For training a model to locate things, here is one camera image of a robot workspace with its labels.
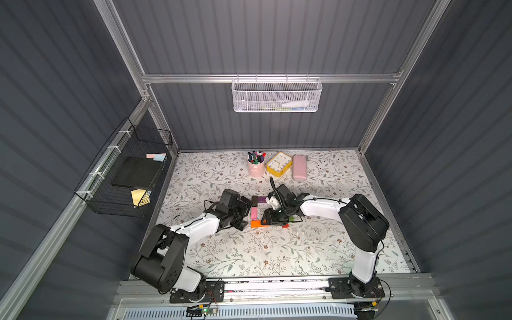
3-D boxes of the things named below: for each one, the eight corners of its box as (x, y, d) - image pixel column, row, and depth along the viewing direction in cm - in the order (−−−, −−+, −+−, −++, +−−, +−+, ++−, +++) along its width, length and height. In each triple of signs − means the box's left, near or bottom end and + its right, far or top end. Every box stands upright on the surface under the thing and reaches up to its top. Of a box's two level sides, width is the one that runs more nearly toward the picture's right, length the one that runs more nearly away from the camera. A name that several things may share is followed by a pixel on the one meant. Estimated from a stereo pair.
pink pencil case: (292, 180, 109) (293, 176, 106) (292, 158, 120) (293, 153, 117) (306, 182, 108) (308, 177, 105) (305, 159, 119) (306, 154, 116)
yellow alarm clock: (264, 169, 114) (264, 165, 112) (279, 155, 122) (279, 151, 119) (279, 179, 110) (280, 175, 107) (294, 163, 117) (295, 160, 114)
